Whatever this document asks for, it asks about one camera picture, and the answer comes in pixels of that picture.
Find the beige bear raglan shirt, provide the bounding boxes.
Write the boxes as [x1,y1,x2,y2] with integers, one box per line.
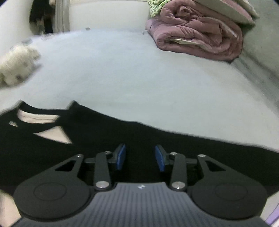
[0,100,279,227]

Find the folded white purple clothes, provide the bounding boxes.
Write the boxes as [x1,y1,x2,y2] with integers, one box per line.
[265,205,279,227]

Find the white plush dog toy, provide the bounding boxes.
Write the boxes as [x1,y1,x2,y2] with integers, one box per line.
[1,43,41,87]

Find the grey bed sheet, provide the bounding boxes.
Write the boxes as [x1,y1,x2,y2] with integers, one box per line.
[1,29,278,150]

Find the grey padded headboard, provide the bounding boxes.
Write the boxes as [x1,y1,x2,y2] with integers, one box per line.
[233,1,278,102]

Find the left grey curtain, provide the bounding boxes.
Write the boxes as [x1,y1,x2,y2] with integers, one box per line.
[53,0,70,33]

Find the pink rolled quilt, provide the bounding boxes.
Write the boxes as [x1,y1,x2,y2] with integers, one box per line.
[146,1,243,61]

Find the dark jacket on rack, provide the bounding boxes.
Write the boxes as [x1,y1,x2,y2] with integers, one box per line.
[29,0,55,35]

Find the pink beige pillow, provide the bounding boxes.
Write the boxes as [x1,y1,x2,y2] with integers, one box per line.
[195,0,259,25]

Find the green patterned blanket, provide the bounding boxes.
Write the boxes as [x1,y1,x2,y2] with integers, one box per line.
[147,0,171,17]

